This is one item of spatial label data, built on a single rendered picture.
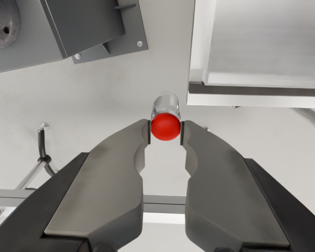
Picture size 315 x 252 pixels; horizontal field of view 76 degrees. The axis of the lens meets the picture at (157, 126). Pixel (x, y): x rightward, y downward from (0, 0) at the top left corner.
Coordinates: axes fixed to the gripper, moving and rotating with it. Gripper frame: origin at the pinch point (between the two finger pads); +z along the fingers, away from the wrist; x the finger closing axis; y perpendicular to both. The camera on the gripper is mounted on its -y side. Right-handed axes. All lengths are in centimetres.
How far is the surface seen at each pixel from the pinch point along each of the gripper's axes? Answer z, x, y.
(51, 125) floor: 113, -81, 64
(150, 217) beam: 59, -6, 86
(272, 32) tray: 25.4, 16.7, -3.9
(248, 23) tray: 25.3, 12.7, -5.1
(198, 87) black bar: 23.5, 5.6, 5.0
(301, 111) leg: 71, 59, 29
